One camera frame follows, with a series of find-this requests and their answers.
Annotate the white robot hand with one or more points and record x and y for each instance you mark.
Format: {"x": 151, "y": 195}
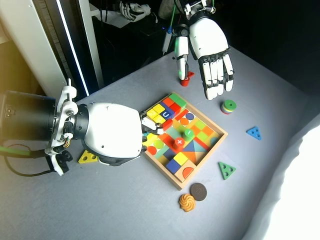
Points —
{"x": 112, "y": 132}
{"x": 208, "y": 37}

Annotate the spare white robot hand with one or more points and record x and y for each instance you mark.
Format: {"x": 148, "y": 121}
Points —
{"x": 135, "y": 11}

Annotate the green cylinder with minus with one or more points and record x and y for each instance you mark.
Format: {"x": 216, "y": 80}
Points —
{"x": 188, "y": 133}

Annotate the white desk top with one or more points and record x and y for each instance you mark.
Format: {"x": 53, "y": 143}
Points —
{"x": 112, "y": 20}

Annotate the brown bag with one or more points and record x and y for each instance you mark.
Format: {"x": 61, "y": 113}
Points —
{"x": 167, "y": 10}

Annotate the yellow triangle with holes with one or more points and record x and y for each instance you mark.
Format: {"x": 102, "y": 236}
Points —
{"x": 89, "y": 161}

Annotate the blue plug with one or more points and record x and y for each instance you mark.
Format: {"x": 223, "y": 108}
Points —
{"x": 170, "y": 30}

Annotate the white adapter box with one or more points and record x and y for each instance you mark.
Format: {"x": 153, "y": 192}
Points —
{"x": 167, "y": 43}

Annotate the red peg block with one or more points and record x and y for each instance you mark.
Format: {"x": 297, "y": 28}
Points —
{"x": 185, "y": 82}

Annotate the blue cube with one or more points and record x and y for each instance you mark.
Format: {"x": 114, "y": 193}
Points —
{"x": 172, "y": 165}

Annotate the black column with light strip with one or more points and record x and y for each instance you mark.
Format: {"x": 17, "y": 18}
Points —
{"x": 67, "y": 37}

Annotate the yellow cube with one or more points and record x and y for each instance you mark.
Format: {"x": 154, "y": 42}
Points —
{"x": 180, "y": 158}

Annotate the stack of coloured rings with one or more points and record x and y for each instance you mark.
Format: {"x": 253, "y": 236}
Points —
{"x": 226, "y": 108}

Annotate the grey table cloth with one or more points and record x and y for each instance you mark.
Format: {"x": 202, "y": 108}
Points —
{"x": 100, "y": 212}

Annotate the wooden puzzle tray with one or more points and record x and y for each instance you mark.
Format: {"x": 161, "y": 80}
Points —
{"x": 200, "y": 135}

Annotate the orange swirl cookie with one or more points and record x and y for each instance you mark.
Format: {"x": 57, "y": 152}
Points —
{"x": 187, "y": 202}

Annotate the round chocolate cookie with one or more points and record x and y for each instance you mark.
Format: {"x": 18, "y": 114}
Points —
{"x": 198, "y": 192}

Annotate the blue triangle with holes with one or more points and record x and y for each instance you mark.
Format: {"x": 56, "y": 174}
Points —
{"x": 255, "y": 132}

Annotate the white panel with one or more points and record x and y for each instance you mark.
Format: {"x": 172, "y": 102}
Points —
{"x": 30, "y": 37}

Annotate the green triangle with holes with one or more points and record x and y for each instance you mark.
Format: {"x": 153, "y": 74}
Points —
{"x": 227, "y": 170}

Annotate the white backdrop cloth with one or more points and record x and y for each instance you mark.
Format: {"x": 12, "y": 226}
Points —
{"x": 300, "y": 200}

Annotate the white upright post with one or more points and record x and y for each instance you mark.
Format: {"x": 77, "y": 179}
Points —
{"x": 90, "y": 37}

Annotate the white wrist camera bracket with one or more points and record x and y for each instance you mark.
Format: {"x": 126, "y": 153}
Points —
{"x": 56, "y": 166}

